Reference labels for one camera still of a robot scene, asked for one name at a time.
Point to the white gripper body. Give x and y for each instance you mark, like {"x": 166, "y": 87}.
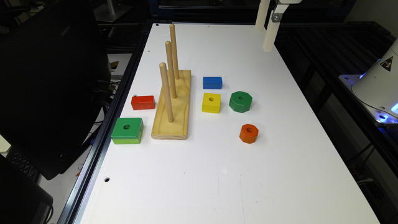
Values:
{"x": 289, "y": 1}

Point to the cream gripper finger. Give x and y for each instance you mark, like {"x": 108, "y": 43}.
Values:
{"x": 271, "y": 31}
{"x": 261, "y": 15}

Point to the yellow square block with hole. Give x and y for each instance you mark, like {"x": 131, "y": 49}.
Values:
{"x": 211, "y": 103}

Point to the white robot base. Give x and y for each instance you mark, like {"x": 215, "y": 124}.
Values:
{"x": 376, "y": 89}

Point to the blue rectangular block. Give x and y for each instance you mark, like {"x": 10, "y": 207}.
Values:
{"x": 212, "y": 83}

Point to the green octagonal block with hole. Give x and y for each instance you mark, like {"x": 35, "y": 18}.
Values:
{"x": 240, "y": 101}

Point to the orange hexagonal block with hole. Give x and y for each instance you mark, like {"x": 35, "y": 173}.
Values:
{"x": 248, "y": 133}

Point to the red rectangular block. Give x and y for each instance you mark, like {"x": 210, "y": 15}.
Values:
{"x": 143, "y": 102}

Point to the green square block with hole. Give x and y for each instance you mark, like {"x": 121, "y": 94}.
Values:
{"x": 127, "y": 131}

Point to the wooden base with three pegs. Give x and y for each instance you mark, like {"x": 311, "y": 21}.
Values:
{"x": 171, "y": 118}

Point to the black monitor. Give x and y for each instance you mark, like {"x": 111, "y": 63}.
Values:
{"x": 55, "y": 76}

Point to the black keyboard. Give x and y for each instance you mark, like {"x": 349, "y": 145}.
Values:
{"x": 21, "y": 163}

